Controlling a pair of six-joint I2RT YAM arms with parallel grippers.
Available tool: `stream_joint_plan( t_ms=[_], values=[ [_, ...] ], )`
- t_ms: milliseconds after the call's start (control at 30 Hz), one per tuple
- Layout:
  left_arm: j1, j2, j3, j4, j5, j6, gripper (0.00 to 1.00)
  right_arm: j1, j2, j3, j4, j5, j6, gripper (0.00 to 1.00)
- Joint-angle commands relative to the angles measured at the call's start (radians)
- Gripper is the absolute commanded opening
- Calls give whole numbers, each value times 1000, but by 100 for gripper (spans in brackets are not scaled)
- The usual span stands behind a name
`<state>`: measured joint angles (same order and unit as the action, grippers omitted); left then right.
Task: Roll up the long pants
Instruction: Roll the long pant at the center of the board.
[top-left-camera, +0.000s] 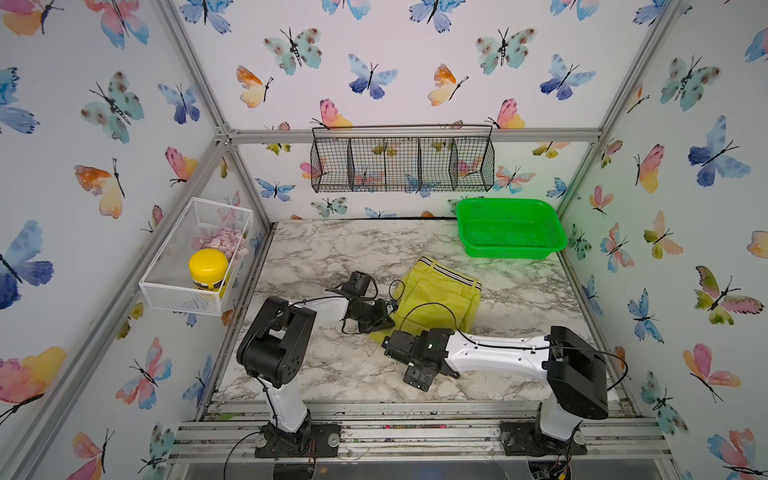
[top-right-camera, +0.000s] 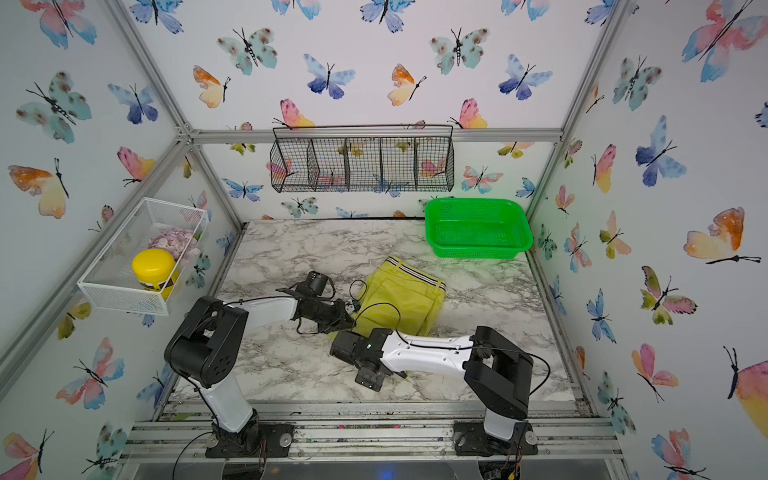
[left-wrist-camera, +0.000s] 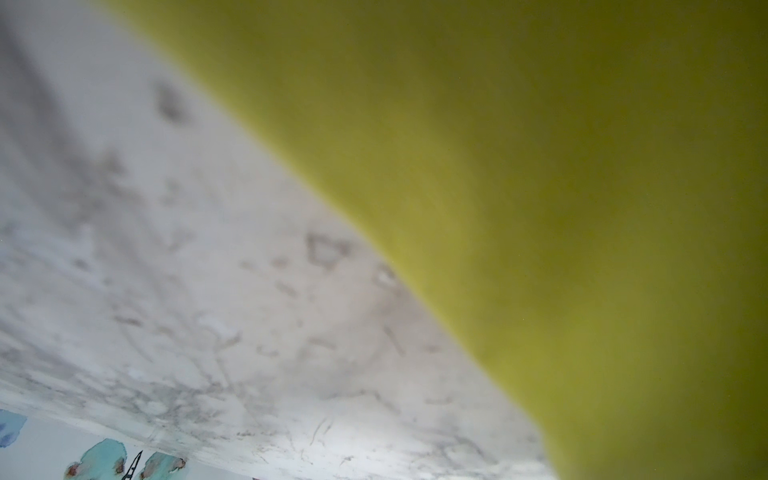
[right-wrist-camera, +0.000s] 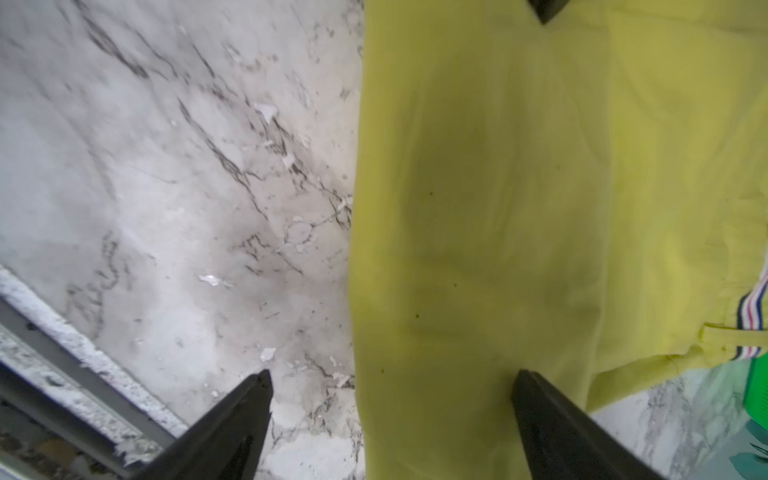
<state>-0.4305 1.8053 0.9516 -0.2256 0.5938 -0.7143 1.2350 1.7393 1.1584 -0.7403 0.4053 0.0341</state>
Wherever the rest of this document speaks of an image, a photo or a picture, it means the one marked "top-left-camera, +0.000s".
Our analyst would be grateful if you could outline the lime green long pants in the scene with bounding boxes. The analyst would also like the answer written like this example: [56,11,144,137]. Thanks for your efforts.
[369,256,482,343]

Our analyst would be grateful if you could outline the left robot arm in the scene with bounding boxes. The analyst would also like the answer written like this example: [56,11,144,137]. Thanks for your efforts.
[236,271,398,434]

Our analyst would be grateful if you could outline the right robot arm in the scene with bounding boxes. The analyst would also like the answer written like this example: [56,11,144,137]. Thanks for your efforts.
[382,326,609,442]

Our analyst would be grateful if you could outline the pink item in basket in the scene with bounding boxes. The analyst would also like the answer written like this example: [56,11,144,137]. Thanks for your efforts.
[192,227,249,261]

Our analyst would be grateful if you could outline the green plastic basket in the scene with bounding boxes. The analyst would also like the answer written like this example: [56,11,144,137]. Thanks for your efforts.
[455,198,568,260]

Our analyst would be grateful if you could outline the yellow lidded jar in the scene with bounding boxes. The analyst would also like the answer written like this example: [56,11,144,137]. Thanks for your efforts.
[188,249,229,291]

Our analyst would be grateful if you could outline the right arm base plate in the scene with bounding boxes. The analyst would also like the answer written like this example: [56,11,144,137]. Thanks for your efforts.
[499,421,588,458]

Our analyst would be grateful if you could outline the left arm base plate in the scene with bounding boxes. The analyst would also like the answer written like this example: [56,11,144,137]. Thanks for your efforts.
[254,421,341,459]

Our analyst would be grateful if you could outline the black wire wall basket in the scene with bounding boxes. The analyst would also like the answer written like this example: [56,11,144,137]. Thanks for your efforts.
[310,124,496,197]

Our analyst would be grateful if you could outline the white mesh wall basket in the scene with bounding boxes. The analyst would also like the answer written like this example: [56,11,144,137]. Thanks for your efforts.
[139,198,253,315]

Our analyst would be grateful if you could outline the aluminium front rail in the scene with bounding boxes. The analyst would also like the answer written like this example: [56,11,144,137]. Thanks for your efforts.
[170,401,672,463]

